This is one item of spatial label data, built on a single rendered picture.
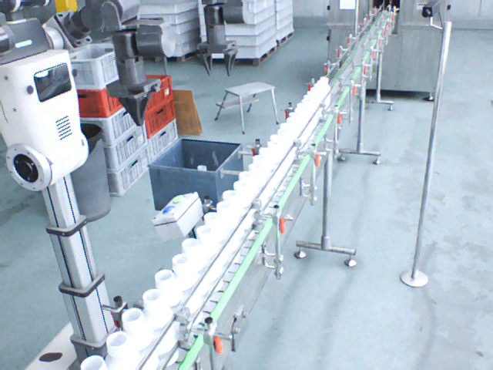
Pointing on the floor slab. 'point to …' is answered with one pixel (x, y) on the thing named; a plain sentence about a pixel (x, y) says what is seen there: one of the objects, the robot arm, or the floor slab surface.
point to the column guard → (65, 5)
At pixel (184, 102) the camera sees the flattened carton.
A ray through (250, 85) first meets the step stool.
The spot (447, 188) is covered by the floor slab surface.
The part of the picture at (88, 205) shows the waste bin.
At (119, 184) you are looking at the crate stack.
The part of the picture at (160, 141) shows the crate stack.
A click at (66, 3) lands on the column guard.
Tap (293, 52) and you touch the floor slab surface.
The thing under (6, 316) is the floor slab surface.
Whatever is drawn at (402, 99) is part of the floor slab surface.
